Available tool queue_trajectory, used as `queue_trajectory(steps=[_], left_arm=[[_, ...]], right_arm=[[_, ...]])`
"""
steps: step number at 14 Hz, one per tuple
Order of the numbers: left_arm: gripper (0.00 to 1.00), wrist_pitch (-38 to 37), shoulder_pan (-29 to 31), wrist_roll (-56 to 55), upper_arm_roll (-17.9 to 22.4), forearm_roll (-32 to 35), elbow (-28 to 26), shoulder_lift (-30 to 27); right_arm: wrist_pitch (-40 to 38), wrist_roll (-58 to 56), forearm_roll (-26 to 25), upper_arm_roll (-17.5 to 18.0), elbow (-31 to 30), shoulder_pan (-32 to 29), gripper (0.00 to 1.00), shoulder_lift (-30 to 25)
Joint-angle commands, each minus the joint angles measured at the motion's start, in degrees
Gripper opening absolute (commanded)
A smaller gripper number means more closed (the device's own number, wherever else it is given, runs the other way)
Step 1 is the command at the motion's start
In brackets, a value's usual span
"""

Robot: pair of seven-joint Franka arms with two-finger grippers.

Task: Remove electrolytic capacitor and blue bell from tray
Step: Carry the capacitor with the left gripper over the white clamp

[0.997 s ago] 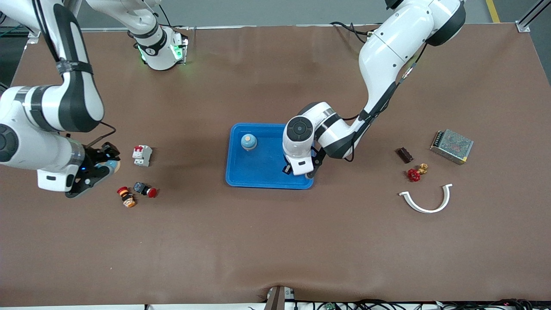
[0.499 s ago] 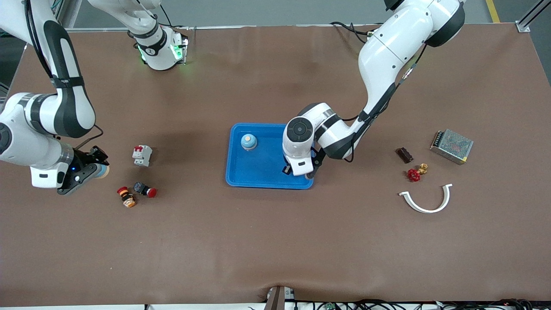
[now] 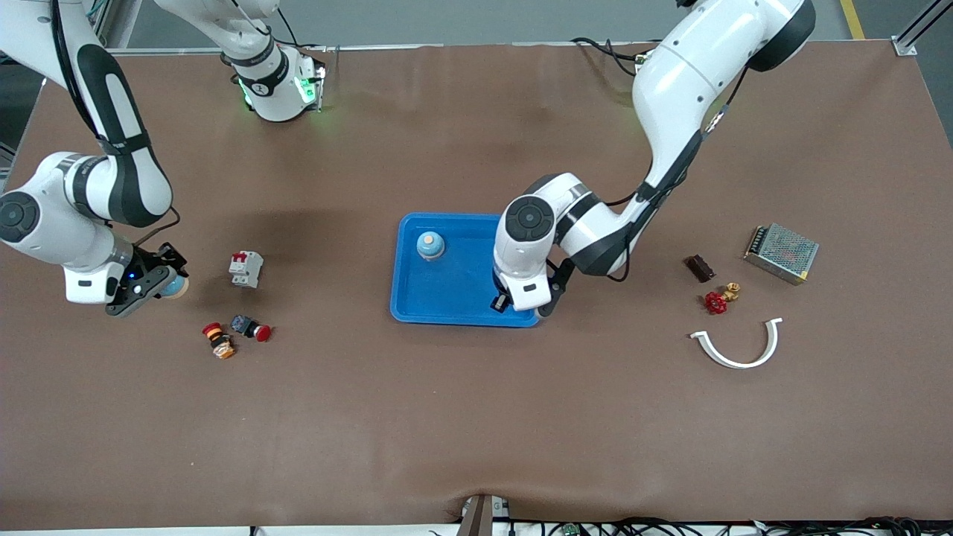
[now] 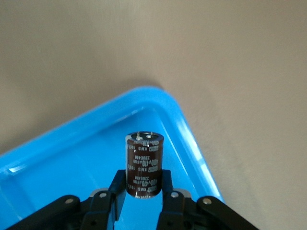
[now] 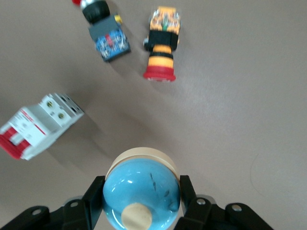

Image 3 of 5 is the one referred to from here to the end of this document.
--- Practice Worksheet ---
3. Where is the black right base cable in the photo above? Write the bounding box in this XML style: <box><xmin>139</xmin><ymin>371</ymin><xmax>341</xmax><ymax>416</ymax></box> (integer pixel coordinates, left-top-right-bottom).
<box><xmin>274</xmin><ymin>6</ymin><xmax>336</xmax><ymax>57</ymax></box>

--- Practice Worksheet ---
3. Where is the brown table cover mat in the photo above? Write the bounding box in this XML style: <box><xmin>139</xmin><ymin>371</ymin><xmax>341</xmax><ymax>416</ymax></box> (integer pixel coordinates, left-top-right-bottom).
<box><xmin>0</xmin><ymin>41</ymin><xmax>953</xmax><ymax>531</ymax></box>

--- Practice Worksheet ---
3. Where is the red mushroom button black body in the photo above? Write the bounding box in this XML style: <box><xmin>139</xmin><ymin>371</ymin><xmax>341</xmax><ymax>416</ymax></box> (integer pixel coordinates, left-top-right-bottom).
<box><xmin>229</xmin><ymin>314</ymin><xmax>273</xmax><ymax>343</ymax></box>

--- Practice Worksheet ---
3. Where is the blue plastic tray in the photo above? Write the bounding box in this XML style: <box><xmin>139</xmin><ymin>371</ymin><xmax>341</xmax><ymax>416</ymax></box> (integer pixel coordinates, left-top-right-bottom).
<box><xmin>390</xmin><ymin>213</ymin><xmax>544</xmax><ymax>328</ymax></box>

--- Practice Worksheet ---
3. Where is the red emergency button orange body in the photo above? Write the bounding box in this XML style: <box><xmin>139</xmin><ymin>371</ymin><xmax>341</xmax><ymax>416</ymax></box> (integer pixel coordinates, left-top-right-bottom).
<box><xmin>202</xmin><ymin>322</ymin><xmax>238</xmax><ymax>360</ymax></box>

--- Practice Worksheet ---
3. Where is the brass valve red handle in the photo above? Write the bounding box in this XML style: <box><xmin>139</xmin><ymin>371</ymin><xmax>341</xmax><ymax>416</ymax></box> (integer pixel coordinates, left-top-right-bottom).
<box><xmin>704</xmin><ymin>282</ymin><xmax>742</xmax><ymax>316</ymax></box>

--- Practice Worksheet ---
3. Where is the aluminium frame profile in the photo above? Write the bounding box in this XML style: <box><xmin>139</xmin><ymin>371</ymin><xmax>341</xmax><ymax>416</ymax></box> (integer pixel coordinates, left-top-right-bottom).
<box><xmin>892</xmin><ymin>0</ymin><xmax>940</xmax><ymax>57</ymax></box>

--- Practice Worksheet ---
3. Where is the black left base cable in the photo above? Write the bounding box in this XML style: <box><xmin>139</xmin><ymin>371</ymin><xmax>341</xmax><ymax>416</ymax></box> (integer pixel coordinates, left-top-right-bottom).
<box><xmin>570</xmin><ymin>36</ymin><xmax>656</xmax><ymax>81</ymax></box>

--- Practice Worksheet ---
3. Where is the white circuit breaker red switch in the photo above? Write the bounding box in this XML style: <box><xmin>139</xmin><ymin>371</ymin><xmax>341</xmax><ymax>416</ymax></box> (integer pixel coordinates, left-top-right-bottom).
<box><xmin>228</xmin><ymin>251</ymin><xmax>264</xmax><ymax>289</ymax></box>

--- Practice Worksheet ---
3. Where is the metal mesh power supply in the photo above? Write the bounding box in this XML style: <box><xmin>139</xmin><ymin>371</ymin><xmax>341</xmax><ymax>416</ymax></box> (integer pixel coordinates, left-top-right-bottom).
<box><xmin>743</xmin><ymin>223</ymin><xmax>820</xmax><ymax>286</ymax></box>

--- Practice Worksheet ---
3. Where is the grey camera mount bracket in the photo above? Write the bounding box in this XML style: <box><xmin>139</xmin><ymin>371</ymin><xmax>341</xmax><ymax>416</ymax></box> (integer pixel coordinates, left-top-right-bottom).
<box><xmin>456</xmin><ymin>493</ymin><xmax>513</xmax><ymax>536</ymax></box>

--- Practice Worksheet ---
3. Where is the black cable bundle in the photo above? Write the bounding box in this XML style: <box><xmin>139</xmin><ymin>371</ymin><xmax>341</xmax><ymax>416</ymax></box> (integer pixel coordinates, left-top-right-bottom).
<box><xmin>514</xmin><ymin>516</ymin><xmax>924</xmax><ymax>536</ymax></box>

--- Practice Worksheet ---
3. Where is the black base cable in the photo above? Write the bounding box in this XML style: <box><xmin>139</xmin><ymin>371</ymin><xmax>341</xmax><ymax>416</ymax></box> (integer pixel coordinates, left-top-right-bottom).
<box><xmin>274</xmin><ymin>6</ymin><xmax>336</xmax><ymax>57</ymax></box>
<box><xmin>570</xmin><ymin>36</ymin><xmax>656</xmax><ymax>81</ymax></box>

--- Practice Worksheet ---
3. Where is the white curved pipe clamp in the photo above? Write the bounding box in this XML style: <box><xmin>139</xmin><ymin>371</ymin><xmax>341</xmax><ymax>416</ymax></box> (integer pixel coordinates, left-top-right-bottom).
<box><xmin>689</xmin><ymin>317</ymin><xmax>785</xmax><ymax>370</ymax></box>

